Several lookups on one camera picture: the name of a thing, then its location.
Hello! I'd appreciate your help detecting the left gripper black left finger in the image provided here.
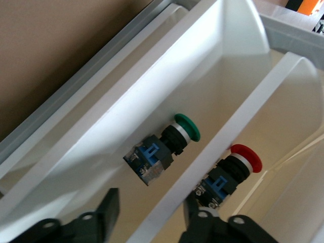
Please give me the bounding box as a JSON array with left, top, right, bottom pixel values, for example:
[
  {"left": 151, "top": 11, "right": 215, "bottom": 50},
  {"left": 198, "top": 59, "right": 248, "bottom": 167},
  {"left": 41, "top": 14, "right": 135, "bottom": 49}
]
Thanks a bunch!
[{"left": 0, "top": 187, "right": 121, "bottom": 243}]

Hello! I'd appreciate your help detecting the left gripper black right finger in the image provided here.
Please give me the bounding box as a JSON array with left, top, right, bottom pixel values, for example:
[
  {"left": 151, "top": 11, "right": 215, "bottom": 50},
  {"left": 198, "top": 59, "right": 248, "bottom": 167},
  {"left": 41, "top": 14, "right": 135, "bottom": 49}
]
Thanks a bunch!
[{"left": 178, "top": 196, "right": 279, "bottom": 243}]

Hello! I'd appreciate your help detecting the red push button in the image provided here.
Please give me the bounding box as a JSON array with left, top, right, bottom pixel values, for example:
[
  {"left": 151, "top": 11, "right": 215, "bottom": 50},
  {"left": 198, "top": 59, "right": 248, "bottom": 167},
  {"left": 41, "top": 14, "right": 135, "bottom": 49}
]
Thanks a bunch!
[{"left": 194, "top": 143, "right": 263, "bottom": 211}]

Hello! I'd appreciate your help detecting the white plastic drawer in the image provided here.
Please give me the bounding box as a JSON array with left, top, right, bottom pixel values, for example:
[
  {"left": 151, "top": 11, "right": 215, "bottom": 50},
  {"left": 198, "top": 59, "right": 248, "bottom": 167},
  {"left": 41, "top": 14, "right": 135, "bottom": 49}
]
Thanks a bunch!
[
  {"left": 131, "top": 52, "right": 324, "bottom": 243},
  {"left": 0, "top": 4, "right": 189, "bottom": 193},
  {"left": 0, "top": 0, "right": 273, "bottom": 243}
]

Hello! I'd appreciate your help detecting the green push button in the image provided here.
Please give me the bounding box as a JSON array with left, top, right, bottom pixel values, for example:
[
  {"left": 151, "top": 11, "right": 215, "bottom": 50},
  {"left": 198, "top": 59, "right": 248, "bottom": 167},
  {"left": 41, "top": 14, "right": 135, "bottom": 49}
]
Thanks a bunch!
[{"left": 123, "top": 113, "right": 201, "bottom": 187}]

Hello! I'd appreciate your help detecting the white drawer cabinet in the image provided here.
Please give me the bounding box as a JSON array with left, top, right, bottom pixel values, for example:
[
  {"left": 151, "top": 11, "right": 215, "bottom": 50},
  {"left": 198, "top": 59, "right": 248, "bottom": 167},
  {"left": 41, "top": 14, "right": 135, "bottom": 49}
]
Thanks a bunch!
[{"left": 0, "top": 0, "right": 324, "bottom": 165}]

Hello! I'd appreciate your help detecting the orange box with hole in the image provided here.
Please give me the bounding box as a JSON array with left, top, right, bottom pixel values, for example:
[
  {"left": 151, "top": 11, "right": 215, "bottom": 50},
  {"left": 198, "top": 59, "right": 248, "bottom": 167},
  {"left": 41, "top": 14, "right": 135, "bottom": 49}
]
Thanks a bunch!
[{"left": 286, "top": 0, "right": 324, "bottom": 16}]

